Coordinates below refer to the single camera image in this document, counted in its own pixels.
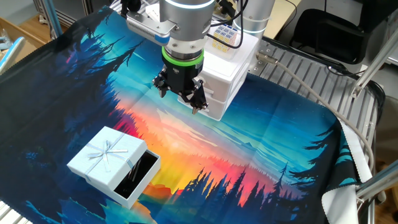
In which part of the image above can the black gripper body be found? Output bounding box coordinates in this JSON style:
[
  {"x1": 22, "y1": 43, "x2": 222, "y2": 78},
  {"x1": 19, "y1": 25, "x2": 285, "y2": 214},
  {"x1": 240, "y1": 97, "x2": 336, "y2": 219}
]
[{"x1": 161, "y1": 58, "x2": 205, "y2": 95}]

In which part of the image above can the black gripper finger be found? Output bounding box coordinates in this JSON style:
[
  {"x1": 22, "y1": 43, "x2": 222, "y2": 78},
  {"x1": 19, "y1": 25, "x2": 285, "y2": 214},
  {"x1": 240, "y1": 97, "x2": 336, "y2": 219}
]
[
  {"x1": 182, "y1": 77, "x2": 209, "y2": 115},
  {"x1": 152, "y1": 70, "x2": 170, "y2": 99}
]

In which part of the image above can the light blue ribboned box casing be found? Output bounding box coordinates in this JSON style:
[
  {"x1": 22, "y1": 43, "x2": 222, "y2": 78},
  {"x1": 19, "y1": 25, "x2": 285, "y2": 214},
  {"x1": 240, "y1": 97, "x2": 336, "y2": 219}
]
[{"x1": 67, "y1": 126, "x2": 149, "y2": 192}]

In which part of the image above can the brown cardboard box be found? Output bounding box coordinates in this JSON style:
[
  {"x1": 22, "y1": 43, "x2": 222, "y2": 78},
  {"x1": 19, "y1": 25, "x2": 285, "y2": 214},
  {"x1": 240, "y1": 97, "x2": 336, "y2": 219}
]
[{"x1": 0, "y1": 17, "x2": 47, "y2": 60}]

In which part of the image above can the white drawer with black knob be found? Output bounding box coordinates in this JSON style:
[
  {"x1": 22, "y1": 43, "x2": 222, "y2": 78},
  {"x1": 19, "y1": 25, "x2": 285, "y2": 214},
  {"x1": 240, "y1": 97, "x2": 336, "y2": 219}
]
[{"x1": 177, "y1": 93, "x2": 229, "y2": 121}]

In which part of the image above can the white plastic drawer cabinet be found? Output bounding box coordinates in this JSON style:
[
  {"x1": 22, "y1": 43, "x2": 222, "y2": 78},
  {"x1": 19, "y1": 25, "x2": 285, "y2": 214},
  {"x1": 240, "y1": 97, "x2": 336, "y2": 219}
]
[{"x1": 177, "y1": 23, "x2": 261, "y2": 121}]

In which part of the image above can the white puzzle cube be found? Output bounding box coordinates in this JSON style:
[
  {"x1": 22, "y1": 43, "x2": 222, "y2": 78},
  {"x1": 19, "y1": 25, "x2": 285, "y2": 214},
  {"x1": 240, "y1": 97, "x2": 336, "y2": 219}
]
[{"x1": 211, "y1": 24, "x2": 239, "y2": 53}]

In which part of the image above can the clear plastic cube case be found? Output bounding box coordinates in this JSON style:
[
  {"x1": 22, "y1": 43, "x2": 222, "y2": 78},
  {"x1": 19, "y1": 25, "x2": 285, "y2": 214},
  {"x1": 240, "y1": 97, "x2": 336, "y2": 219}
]
[{"x1": 203, "y1": 21, "x2": 244, "y2": 60}]

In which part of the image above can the colourful forest sunset tablecloth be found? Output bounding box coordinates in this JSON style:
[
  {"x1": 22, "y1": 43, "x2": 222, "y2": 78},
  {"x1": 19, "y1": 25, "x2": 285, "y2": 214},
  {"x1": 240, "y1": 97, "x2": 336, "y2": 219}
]
[{"x1": 0, "y1": 6, "x2": 374, "y2": 224}]

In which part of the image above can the black pen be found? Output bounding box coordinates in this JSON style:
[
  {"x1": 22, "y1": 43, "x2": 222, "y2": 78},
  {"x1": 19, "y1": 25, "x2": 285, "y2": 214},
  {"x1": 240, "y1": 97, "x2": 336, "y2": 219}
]
[{"x1": 126, "y1": 157, "x2": 144, "y2": 190}]

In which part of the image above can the beige wooden desk board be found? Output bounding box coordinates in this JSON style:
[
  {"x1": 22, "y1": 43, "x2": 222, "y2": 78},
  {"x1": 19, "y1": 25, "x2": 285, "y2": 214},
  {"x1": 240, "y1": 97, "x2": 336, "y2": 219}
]
[{"x1": 264, "y1": 0, "x2": 302, "y2": 40}]

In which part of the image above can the black office chair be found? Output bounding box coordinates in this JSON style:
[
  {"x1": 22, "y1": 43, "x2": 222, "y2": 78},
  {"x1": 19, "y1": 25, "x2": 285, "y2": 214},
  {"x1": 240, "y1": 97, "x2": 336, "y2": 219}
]
[{"x1": 290, "y1": 8, "x2": 371, "y2": 65}]

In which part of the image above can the blue rimmed plastic object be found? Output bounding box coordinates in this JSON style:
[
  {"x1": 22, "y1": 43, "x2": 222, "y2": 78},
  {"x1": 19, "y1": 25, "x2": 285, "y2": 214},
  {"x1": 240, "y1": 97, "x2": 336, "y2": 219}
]
[{"x1": 0, "y1": 36, "x2": 26, "y2": 75}]

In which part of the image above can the slanted aluminium profile bar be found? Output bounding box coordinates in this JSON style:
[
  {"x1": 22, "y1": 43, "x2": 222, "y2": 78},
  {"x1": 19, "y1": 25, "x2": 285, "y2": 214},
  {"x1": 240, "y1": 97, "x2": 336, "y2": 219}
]
[{"x1": 350, "y1": 30, "x2": 398, "y2": 100}]

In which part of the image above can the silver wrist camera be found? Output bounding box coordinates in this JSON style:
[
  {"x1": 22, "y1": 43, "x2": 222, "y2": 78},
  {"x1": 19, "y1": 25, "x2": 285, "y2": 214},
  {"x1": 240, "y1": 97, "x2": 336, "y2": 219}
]
[{"x1": 126, "y1": 11, "x2": 178, "y2": 47}]

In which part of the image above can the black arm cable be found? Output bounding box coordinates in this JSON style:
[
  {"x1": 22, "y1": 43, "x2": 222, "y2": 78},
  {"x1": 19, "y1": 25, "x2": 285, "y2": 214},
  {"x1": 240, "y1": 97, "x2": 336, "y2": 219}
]
[{"x1": 205, "y1": 0, "x2": 249, "y2": 50}]

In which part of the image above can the aluminium frame rack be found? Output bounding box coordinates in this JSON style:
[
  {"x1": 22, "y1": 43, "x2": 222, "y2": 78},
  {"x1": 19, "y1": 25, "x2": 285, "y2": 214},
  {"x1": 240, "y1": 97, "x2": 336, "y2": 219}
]
[{"x1": 32, "y1": 0, "x2": 109, "y2": 29}]

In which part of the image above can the grey cable with metal connector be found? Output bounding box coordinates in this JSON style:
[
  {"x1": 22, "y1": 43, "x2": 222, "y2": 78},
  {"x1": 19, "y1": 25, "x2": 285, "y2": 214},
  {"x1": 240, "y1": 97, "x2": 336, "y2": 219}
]
[{"x1": 255, "y1": 51, "x2": 376, "y2": 175}]

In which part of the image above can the black cable bundle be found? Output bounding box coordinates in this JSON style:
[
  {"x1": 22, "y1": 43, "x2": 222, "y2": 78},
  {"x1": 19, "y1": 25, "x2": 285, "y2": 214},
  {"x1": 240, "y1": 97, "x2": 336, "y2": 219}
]
[{"x1": 323, "y1": 58, "x2": 386, "y2": 138}]

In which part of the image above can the aluminium frame bar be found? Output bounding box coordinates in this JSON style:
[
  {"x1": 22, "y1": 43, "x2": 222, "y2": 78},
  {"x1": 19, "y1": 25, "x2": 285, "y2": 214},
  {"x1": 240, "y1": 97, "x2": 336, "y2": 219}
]
[{"x1": 356, "y1": 161, "x2": 398, "y2": 203}]

